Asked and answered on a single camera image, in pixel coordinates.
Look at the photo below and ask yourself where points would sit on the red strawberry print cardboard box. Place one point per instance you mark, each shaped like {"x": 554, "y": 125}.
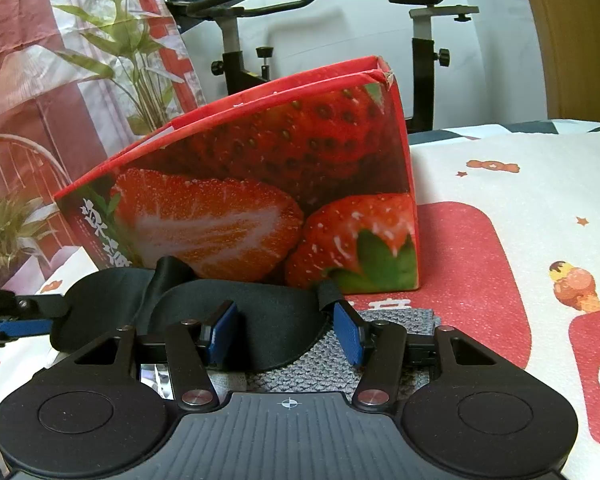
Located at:
{"x": 280, "y": 160}

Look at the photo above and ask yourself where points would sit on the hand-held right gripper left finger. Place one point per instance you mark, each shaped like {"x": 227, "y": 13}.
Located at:
{"x": 224, "y": 335}

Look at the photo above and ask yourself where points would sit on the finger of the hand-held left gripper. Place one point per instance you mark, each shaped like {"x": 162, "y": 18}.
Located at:
{"x": 22, "y": 327}

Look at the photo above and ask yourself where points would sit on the shiny silver foil packet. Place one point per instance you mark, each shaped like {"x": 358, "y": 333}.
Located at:
{"x": 155, "y": 379}

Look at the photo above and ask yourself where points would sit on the black eye mask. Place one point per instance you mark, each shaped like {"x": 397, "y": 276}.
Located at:
{"x": 270, "y": 320}

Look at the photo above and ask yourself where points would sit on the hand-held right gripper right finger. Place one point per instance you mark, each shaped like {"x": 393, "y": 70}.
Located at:
{"x": 347, "y": 335}

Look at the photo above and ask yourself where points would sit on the wooden door frame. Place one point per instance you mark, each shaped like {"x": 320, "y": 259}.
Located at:
{"x": 580, "y": 35}

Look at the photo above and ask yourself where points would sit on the grey knitted cloth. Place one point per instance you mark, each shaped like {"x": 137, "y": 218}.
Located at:
{"x": 310, "y": 372}

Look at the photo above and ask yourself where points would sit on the black exercise bike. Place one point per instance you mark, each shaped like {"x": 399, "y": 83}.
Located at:
{"x": 234, "y": 67}

